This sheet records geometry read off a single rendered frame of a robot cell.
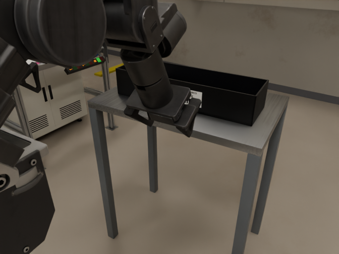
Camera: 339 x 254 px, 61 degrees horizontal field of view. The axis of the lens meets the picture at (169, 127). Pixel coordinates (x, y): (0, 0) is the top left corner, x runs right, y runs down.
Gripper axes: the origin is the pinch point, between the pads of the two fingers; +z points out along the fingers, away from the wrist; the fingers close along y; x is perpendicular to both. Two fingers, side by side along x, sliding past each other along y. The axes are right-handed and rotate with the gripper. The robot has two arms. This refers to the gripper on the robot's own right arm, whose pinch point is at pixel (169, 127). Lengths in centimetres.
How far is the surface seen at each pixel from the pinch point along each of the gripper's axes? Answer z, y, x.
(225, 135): 33.4, -0.8, -21.7
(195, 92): 30.6, 14.6, -34.1
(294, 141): 172, -14, -118
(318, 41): 165, -9, -236
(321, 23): 150, -8, -244
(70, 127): 137, 165, -52
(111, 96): 36, 51, -28
